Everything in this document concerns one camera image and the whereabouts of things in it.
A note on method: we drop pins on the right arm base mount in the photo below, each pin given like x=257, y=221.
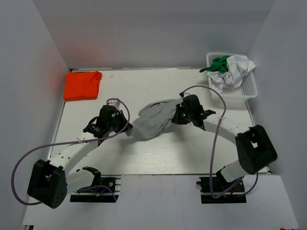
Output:
x=231, y=197

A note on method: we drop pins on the green t shirt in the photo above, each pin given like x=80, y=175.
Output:
x=219, y=64

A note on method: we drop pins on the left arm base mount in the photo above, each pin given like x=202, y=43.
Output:
x=100, y=189

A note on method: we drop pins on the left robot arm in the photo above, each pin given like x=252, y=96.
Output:
x=57, y=177

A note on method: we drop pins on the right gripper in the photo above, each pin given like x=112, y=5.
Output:
x=177, y=119

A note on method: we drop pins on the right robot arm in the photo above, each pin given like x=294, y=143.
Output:
x=254, y=148

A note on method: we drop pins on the white t shirt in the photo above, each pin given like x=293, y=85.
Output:
x=238, y=68

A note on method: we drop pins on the grey t shirt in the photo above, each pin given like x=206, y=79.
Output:
x=153, y=119

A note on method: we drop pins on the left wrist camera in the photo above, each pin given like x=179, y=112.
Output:
x=113, y=102

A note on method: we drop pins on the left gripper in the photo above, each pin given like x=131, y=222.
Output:
x=120, y=115

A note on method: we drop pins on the white plastic basket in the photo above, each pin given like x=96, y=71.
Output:
x=246, y=90

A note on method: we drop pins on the folded orange t shirt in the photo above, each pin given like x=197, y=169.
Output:
x=82, y=86

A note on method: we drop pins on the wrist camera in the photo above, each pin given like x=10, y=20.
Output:
x=183, y=95
x=113, y=102

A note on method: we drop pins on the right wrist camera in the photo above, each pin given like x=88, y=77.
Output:
x=183, y=95

